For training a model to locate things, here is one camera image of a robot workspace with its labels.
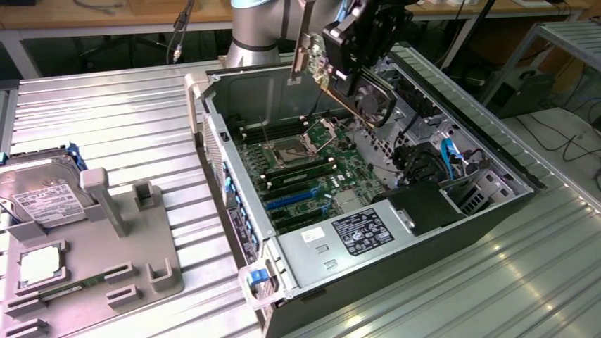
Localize hanging black cable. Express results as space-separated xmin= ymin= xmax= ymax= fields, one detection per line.
xmin=170 ymin=0 xmax=196 ymax=65

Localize green motherboard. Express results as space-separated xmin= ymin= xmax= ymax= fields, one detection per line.
xmin=233 ymin=111 xmax=393 ymax=236

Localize black wire bundle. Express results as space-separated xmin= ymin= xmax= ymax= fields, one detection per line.
xmin=392 ymin=142 xmax=446 ymax=184

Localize open PC case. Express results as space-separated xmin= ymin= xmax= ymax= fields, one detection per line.
xmin=182 ymin=41 xmax=549 ymax=338

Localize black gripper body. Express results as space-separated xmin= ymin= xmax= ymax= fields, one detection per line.
xmin=349 ymin=0 xmax=414 ymax=71

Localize metal slat side table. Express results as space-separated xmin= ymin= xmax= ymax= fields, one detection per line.
xmin=481 ymin=20 xmax=601 ymax=103

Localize silver CPU chip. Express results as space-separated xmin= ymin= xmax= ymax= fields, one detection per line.
xmin=17 ymin=246 xmax=65 ymax=282

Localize grey parts rack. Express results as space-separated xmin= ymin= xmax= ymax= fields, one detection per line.
xmin=0 ymin=150 xmax=185 ymax=338

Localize green RAM stick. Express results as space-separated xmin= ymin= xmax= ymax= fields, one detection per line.
xmin=40 ymin=277 xmax=89 ymax=304

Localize metal socket cover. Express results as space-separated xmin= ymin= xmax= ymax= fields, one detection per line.
xmin=301 ymin=117 xmax=342 ymax=149

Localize black plastic shroud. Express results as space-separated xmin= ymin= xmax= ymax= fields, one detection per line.
xmin=386 ymin=178 xmax=469 ymax=237

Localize silver disk bay cage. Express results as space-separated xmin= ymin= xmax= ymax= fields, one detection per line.
xmin=352 ymin=112 xmax=426 ymax=186

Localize graphics card with black fan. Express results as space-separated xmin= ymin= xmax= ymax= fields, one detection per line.
xmin=285 ymin=0 xmax=401 ymax=130

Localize blue expansion slot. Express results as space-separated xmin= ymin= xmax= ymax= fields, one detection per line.
xmin=262 ymin=189 xmax=316 ymax=213

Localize blue disk carrier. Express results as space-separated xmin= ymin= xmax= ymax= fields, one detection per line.
xmin=0 ymin=142 xmax=90 ymax=173

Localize blue wire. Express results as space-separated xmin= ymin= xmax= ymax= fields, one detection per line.
xmin=440 ymin=138 xmax=465 ymax=181

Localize wooden desk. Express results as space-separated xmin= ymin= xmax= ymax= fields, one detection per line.
xmin=0 ymin=0 xmax=590 ymax=80

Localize silver hard disk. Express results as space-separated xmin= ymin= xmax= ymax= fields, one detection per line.
xmin=0 ymin=157 xmax=90 ymax=227

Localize blue case latch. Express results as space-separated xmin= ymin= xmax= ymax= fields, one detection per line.
xmin=245 ymin=268 xmax=269 ymax=285

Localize CPU socket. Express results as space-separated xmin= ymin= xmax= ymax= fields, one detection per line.
xmin=265 ymin=138 xmax=309 ymax=167

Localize black curved wire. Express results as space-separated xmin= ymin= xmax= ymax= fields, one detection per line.
xmin=312 ymin=89 xmax=329 ymax=115

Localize black box under desk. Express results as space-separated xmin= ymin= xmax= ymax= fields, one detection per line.
xmin=494 ymin=70 xmax=558 ymax=119

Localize black floor cables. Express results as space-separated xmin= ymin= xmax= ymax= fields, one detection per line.
xmin=513 ymin=112 xmax=601 ymax=153

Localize grey power supply unit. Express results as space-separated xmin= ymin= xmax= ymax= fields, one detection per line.
xmin=274 ymin=200 xmax=426 ymax=292

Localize RAM stick with white label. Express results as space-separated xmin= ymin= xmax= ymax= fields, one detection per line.
xmin=268 ymin=164 xmax=332 ymax=188

